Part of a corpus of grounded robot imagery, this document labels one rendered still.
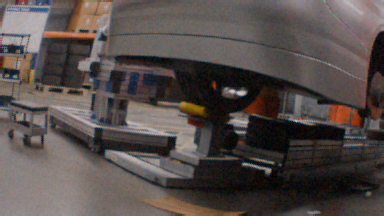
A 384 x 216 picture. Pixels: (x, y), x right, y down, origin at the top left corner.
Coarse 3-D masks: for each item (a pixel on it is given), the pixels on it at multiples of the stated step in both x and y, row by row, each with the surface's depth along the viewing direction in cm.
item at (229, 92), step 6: (252, 72) 425; (210, 84) 396; (216, 84) 425; (216, 90) 426; (228, 90) 430; (234, 90) 426; (240, 90) 423; (246, 90) 419; (222, 96) 403; (228, 96) 418; (234, 96) 417; (240, 96) 414
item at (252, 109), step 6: (258, 96) 447; (264, 96) 441; (270, 96) 440; (258, 102) 446; (264, 102) 441; (270, 102) 441; (276, 102) 445; (246, 108) 456; (252, 108) 451; (258, 108) 446; (264, 108) 440; (270, 108) 442; (276, 108) 446; (258, 114) 445; (264, 114) 440; (270, 114) 443; (276, 114) 447
